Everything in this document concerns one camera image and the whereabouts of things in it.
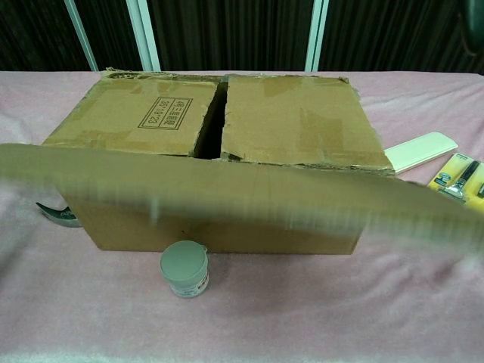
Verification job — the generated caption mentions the pink fuzzy tablecloth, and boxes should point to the pink fuzzy tablecloth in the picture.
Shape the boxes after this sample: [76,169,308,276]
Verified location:
[0,70,484,363]

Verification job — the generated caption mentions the yellow razor blister pack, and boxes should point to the yellow razor blister pack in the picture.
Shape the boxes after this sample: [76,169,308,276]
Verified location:
[427,153,484,207]

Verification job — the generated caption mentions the small white plastic jar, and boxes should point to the small white plastic jar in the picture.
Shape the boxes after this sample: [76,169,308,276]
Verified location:
[159,240,210,299]

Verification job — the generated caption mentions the dark pleated curtain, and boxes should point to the dark pleated curtain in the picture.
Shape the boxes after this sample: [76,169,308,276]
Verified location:
[0,0,484,73]

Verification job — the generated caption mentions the thin white frame post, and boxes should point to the thin white frame post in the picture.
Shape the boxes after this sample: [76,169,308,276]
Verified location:
[63,0,98,72]

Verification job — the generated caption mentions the white flat plastic case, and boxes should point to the white flat plastic case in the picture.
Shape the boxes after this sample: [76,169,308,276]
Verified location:
[383,131,460,175]

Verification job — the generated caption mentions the brown cardboard shipping box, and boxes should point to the brown cardboard shipping box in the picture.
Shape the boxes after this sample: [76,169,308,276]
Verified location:
[0,67,484,255]

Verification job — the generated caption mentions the wide white frame post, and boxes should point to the wide white frame post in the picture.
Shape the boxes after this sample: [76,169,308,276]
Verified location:
[126,0,160,72]

